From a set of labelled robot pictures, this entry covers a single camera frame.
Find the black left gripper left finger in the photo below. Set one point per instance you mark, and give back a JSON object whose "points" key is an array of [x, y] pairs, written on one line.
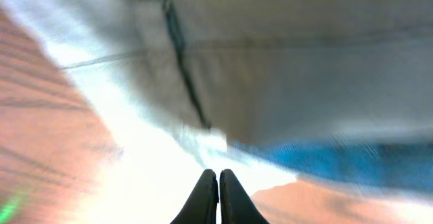
{"points": [[201, 205]]}

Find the light khaki shorts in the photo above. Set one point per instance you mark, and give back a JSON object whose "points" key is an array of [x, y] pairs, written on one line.
{"points": [[112, 109]]}

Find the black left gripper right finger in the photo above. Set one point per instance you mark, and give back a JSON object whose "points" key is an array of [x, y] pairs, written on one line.
{"points": [[236, 205]]}

